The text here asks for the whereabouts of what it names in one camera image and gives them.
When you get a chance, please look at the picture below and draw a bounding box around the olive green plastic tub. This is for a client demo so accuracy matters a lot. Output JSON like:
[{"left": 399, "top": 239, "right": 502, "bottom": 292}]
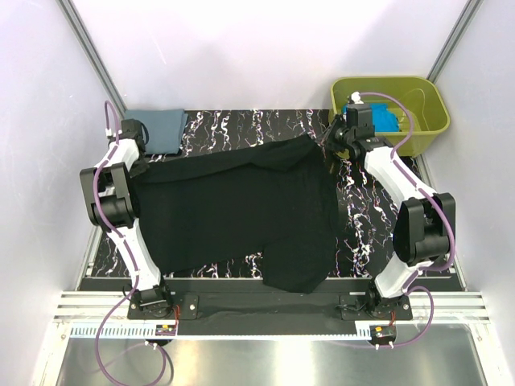
[{"left": 329, "top": 76, "right": 450, "bottom": 157}]

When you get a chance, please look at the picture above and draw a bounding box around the right rear frame post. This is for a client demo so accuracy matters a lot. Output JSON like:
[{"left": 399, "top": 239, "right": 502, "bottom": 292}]
[{"left": 426, "top": 0, "right": 484, "bottom": 83}]

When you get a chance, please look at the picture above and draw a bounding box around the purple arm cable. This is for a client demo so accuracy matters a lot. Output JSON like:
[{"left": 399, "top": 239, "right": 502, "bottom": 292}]
[
  {"left": 333, "top": 91, "right": 458, "bottom": 349},
  {"left": 92, "top": 100, "right": 174, "bottom": 383}
]

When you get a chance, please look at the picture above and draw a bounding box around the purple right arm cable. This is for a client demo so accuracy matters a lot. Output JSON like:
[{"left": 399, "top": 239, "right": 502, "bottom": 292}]
[{"left": 333, "top": 91, "right": 458, "bottom": 349}]

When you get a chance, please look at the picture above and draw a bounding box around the white slotted cable duct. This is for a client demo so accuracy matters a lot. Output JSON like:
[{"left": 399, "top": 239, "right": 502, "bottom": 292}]
[{"left": 70, "top": 322, "right": 392, "bottom": 342}]

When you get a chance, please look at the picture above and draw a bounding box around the folded grey t shirt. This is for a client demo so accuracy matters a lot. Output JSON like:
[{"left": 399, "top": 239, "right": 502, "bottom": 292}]
[{"left": 125, "top": 109, "right": 188, "bottom": 155}]

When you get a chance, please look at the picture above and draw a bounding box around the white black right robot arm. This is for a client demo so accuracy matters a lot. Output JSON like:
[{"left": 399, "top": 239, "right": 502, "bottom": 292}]
[{"left": 323, "top": 92, "right": 456, "bottom": 318}]

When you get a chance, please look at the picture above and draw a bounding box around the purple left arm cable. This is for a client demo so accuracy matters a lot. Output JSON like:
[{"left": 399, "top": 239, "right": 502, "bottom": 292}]
[{"left": 92, "top": 100, "right": 174, "bottom": 383}]

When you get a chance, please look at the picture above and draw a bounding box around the left rear frame post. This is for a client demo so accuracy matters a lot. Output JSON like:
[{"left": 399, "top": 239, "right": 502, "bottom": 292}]
[{"left": 56, "top": 0, "right": 126, "bottom": 116}]

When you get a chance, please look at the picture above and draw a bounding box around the blue t shirt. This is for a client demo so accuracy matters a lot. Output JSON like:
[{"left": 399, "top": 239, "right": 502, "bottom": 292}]
[{"left": 341, "top": 103, "right": 400, "bottom": 133}]

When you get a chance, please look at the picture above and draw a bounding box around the silver aluminium frame rail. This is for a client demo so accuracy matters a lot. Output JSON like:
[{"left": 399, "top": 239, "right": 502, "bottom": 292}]
[{"left": 53, "top": 291, "right": 490, "bottom": 325}]

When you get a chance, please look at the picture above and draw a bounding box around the black t shirt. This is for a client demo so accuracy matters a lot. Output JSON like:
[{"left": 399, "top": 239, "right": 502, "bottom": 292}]
[{"left": 133, "top": 135, "right": 339, "bottom": 294}]

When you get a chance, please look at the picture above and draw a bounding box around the frame post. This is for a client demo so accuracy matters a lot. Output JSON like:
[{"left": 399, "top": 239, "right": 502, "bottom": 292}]
[
  {"left": 56, "top": 0, "right": 126, "bottom": 116},
  {"left": 426, "top": 0, "right": 484, "bottom": 83}
]

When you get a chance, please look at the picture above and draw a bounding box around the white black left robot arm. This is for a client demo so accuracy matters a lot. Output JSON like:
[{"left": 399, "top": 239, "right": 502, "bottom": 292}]
[{"left": 80, "top": 119, "right": 174, "bottom": 319}]

